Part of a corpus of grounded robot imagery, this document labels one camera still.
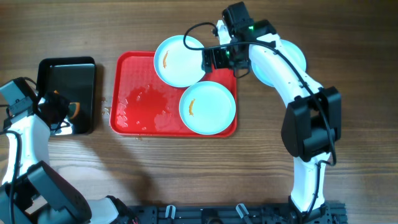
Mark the orange green sponge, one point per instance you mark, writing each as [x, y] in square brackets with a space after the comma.
[67, 108]

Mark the light blue plate top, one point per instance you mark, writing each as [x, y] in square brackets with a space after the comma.
[177, 65]

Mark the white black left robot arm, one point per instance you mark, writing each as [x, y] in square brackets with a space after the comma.
[31, 191]

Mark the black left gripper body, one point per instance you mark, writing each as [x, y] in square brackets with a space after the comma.
[56, 106]

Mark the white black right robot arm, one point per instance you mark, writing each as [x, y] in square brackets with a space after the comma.
[312, 121]

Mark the light blue plate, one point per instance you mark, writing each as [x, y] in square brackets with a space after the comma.
[207, 108]
[293, 51]
[177, 65]

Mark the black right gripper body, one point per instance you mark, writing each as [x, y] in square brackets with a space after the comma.
[226, 58]

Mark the black water basin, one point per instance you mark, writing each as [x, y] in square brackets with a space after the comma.
[74, 78]

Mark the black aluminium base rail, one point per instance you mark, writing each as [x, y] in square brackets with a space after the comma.
[330, 213]

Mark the red plastic tray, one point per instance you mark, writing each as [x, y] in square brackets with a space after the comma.
[143, 105]

